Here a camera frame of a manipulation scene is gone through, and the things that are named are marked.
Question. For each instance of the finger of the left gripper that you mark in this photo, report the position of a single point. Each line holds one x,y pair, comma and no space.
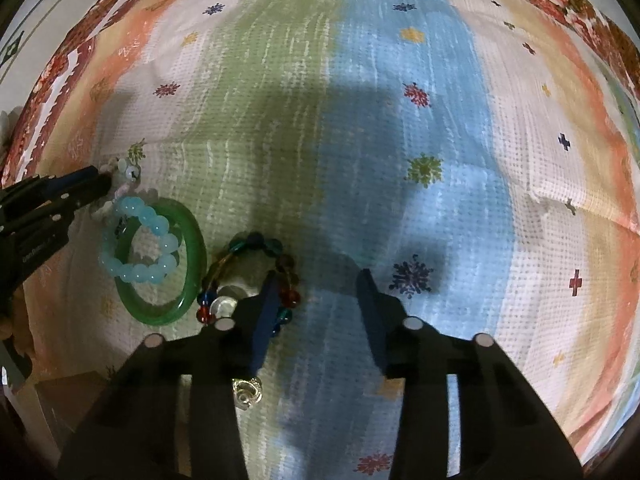
72,191

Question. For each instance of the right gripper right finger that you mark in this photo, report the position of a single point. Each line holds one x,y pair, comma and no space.
507,432

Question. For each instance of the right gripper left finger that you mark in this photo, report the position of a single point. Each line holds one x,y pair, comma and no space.
129,433

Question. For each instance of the silver metal tin box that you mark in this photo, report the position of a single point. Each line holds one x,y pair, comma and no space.
51,410

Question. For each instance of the green jade bangle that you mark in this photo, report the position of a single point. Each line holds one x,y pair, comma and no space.
174,226

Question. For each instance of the red floral bed sheet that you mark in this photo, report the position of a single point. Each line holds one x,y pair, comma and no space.
602,35

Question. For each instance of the white bed headboard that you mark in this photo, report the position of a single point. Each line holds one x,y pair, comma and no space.
30,15

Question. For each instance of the striped colourful mat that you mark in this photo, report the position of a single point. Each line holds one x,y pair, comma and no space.
476,155

